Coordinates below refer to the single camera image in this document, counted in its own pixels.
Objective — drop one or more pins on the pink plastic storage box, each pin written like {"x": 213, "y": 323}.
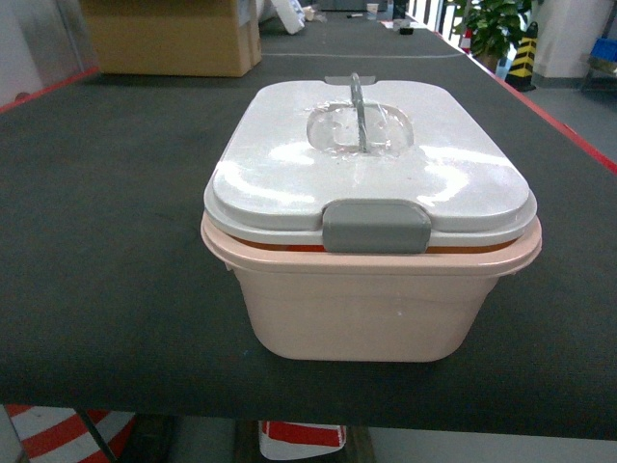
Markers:
{"x": 383, "y": 308}

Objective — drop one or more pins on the white box lid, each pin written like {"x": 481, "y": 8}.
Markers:
{"x": 302, "y": 147}

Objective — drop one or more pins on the large cardboard box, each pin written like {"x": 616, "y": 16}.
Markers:
{"x": 174, "y": 38}

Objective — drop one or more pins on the dark mat on table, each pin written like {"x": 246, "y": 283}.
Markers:
{"x": 110, "y": 300}

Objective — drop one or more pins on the white foam roll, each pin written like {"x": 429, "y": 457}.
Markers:
{"x": 290, "y": 12}

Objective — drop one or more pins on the white paper cup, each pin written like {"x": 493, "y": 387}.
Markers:
{"x": 372, "y": 10}

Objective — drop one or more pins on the red white traffic cone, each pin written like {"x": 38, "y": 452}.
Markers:
{"x": 465, "y": 41}

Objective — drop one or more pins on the black yellow striped bollard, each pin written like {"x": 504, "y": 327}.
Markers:
{"x": 520, "y": 72}

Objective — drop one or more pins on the green potted plant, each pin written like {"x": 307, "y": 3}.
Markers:
{"x": 496, "y": 26}

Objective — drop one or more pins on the red white cone under table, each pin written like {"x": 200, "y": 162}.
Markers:
{"x": 52, "y": 434}

